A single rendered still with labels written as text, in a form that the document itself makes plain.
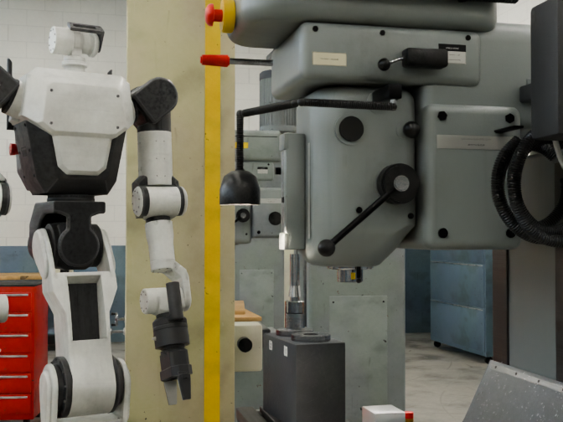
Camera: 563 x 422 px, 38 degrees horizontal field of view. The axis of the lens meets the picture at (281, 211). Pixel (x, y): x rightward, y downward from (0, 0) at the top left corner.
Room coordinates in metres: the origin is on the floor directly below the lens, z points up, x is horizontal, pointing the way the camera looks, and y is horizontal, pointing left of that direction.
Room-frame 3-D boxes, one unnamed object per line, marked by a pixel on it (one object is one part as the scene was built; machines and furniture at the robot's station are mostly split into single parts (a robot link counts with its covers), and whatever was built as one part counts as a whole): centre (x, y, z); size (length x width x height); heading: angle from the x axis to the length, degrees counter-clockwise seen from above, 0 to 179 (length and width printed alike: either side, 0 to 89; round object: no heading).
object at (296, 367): (1.91, -0.05, 1.04); 0.22 x 0.12 x 0.20; 20
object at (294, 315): (1.96, -0.03, 1.17); 0.05 x 0.05 x 0.06
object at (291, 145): (1.49, -0.02, 1.44); 0.04 x 0.04 x 0.21; 13
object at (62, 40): (2.04, 0.52, 1.84); 0.10 x 0.07 x 0.09; 121
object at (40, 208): (2.11, 0.56, 1.37); 0.28 x 0.13 x 0.18; 31
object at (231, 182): (1.44, 0.07, 1.45); 0.07 x 0.07 x 0.06
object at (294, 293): (1.96, -0.03, 1.26); 0.03 x 0.03 x 0.11
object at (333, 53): (1.52, -0.17, 1.68); 0.34 x 0.24 x 0.10; 103
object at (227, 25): (1.46, 0.10, 1.76); 0.06 x 0.02 x 0.06; 13
